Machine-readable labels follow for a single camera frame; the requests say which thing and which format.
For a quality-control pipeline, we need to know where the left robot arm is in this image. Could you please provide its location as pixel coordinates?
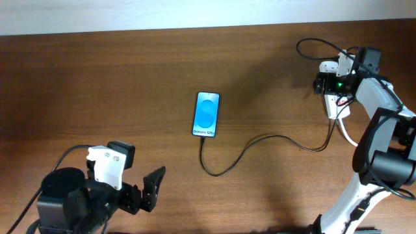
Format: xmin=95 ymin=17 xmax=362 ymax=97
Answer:
xmin=27 ymin=166 xmax=166 ymax=233

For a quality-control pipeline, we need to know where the black USB charging cable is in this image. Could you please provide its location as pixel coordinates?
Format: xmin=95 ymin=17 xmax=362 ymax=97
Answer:
xmin=199 ymin=96 xmax=357 ymax=177

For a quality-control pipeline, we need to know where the white power strip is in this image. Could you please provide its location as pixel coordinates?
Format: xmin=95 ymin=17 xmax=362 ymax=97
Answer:
xmin=319 ymin=61 xmax=350 ymax=120

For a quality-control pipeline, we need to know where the blue Samsung smartphone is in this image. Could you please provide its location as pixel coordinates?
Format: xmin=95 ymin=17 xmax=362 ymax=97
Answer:
xmin=192 ymin=92 xmax=220 ymax=138

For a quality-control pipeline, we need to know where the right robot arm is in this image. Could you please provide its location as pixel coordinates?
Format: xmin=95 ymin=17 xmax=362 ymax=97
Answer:
xmin=306 ymin=47 xmax=415 ymax=234

